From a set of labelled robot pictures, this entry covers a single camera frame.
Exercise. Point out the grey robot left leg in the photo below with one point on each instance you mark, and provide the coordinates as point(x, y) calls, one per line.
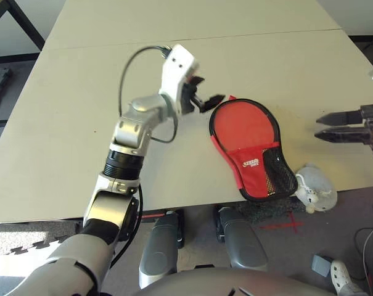
point(158, 246)

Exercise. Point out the red floor tape outline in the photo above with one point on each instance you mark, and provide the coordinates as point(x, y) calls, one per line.
point(153, 215)

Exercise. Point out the white perforated shoe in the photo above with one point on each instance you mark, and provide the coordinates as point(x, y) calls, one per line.
point(343, 277)

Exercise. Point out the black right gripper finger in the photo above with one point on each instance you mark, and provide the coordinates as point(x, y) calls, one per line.
point(343, 118)
point(346, 135)

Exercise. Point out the red floor tape cross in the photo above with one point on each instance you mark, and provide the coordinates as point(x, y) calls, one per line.
point(294, 225)

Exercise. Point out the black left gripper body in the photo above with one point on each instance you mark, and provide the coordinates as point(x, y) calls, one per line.
point(190, 100)

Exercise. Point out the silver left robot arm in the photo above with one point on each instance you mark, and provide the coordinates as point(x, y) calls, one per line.
point(133, 129)

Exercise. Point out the small grey box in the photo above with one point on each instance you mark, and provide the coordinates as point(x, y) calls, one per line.
point(321, 265)

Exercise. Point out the grey robot right leg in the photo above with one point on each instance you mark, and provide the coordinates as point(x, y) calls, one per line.
point(241, 240)

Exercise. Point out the dark speckled rug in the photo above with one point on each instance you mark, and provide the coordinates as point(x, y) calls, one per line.
point(266, 212)

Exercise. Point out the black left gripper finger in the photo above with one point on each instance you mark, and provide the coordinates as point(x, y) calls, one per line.
point(197, 81)
point(212, 102)

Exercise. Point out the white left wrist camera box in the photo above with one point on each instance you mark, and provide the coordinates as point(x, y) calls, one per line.
point(177, 68)

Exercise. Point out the black metal table frame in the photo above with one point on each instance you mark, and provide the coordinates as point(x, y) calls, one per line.
point(29, 27)

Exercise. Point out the grey robot torso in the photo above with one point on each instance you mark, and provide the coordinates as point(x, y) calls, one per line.
point(204, 283)

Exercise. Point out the red and black paddle case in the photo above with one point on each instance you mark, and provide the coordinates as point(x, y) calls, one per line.
point(251, 179)

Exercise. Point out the grey robot leg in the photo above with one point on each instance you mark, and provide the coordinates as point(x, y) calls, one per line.
point(241, 240)
point(158, 246)

